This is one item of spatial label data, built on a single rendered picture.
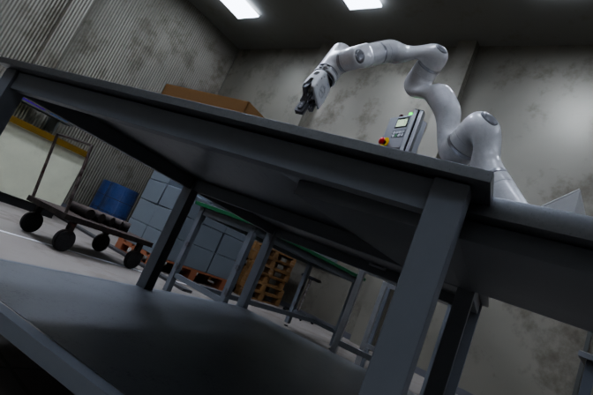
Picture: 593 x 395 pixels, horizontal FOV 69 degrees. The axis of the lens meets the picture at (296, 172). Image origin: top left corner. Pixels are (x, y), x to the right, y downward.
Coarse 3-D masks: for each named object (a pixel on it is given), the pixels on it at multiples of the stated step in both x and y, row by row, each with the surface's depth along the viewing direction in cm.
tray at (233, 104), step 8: (168, 88) 107; (176, 88) 106; (184, 88) 105; (176, 96) 105; (184, 96) 104; (192, 96) 103; (200, 96) 102; (208, 96) 101; (216, 96) 100; (224, 96) 99; (208, 104) 100; (216, 104) 99; (224, 104) 98; (232, 104) 97; (240, 104) 96; (248, 104) 96; (248, 112) 97; (256, 112) 99
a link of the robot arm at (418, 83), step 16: (416, 64) 175; (416, 80) 175; (432, 80) 176; (416, 96) 176; (432, 96) 164; (448, 96) 161; (448, 112) 159; (448, 128) 160; (448, 144) 154; (448, 160) 155; (464, 160) 153
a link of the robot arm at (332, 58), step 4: (336, 44) 154; (340, 44) 153; (344, 44) 153; (332, 48) 154; (336, 48) 152; (340, 48) 152; (328, 52) 153; (332, 52) 151; (336, 52) 150; (328, 56) 150; (332, 56) 149; (336, 56) 148; (324, 60) 150; (328, 60) 149; (332, 60) 149; (336, 60) 148; (328, 64) 147; (332, 64) 148; (336, 64) 148; (336, 68) 148; (340, 68) 149; (340, 72) 150; (344, 72) 152; (340, 76) 152
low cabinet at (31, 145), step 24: (0, 144) 497; (24, 144) 515; (48, 144) 535; (0, 168) 501; (24, 168) 520; (48, 168) 540; (72, 168) 562; (0, 192) 508; (24, 192) 524; (48, 192) 545; (48, 216) 553
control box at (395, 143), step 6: (390, 120) 222; (396, 120) 217; (390, 126) 219; (408, 126) 207; (390, 132) 217; (420, 132) 210; (390, 138) 214; (396, 138) 210; (402, 138) 206; (420, 138) 210; (390, 144) 212; (396, 144) 208; (414, 144) 208; (414, 150) 208
